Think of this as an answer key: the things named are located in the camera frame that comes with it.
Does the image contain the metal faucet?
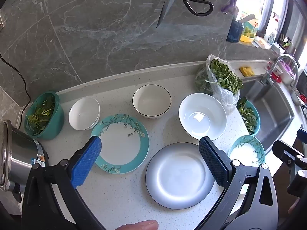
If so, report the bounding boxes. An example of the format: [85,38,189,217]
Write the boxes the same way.
[260,55,300,94]

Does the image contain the small white bowl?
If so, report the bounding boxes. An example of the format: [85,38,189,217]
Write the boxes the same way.
[69,97,100,131]

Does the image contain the leafy greens in bowl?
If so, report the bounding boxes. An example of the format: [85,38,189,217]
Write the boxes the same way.
[237,97,258,133]

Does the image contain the green plastic basin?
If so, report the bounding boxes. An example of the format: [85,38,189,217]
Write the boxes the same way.
[25,91,65,140]

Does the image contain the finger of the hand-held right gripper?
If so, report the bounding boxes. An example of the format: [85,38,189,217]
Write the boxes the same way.
[272,140,307,173]
[297,129,307,149]

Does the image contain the red and white holder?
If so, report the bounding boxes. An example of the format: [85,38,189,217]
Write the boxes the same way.
[271,65,282,82]

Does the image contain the large teal floral plate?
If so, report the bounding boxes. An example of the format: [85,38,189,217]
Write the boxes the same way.
[91,114,149,174]

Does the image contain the yellow food container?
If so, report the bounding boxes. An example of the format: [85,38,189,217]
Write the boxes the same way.
[240,19,259,43]

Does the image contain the yellow sponge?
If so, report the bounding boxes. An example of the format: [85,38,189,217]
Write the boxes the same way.
[240,66,255,77]

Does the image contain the plastic bag of greens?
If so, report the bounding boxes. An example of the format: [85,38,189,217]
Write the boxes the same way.
[195,55,244,111]

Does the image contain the large white deep bowl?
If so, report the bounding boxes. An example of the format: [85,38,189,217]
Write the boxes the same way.
[179,93,227,140]

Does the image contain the black power cable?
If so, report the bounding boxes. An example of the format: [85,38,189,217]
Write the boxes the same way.
[0,51,31,106]

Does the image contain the white bowl black rim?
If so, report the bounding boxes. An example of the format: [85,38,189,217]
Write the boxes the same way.
[132,84,172,119]

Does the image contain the person's left hand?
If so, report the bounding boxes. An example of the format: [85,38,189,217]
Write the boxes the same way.
[115,220,159,230]

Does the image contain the white plate dark rim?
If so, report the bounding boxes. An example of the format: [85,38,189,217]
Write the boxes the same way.
[145,142,216,203]

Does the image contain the small teal floral plate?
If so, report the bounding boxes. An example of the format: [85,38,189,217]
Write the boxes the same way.
[227,135,266,194]

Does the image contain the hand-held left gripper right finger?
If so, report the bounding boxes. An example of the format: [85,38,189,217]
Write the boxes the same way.
[192,136,279,230]

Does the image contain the person's right hand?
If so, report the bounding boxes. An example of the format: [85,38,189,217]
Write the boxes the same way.
[288,195,300,221]

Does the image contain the white spray bottle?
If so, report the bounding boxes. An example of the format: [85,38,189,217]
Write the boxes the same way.
[266,12,281,46]

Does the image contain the leafy greens in basin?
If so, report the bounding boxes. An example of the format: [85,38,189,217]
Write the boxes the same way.
[27,96,57,135]

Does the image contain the kitchen scissors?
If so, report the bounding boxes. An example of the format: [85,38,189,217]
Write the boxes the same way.
[125,0,214,28]

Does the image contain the white utensil cup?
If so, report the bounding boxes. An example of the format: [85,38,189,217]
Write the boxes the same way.
[279,61,296,79]

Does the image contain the teal bowl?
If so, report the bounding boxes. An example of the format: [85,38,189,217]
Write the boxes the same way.
[236,97,261,136]

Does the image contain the dark blue cup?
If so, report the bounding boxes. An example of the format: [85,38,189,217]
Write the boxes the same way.
[227,19,244,43]

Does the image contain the stainless steel rice cooker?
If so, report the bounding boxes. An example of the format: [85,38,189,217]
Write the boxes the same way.
[0,120,50,193]

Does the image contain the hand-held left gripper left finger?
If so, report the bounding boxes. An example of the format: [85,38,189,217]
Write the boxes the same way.
[21,135,103,230]

